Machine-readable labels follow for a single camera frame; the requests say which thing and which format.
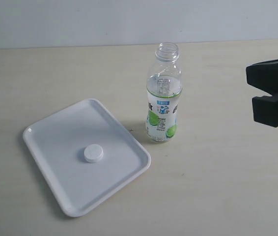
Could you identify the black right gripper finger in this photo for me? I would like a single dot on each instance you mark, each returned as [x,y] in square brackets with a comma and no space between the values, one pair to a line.
[265,110]
[264,76]

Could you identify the clear plastic drink bottle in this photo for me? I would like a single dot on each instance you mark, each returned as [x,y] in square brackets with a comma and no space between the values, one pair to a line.
[164,87]

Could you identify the white bottle cap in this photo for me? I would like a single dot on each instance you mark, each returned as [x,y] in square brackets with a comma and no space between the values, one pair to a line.
[93,153]

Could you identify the white rectangular plastic tray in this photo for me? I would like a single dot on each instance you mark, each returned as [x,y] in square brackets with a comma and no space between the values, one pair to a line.
[57,143]

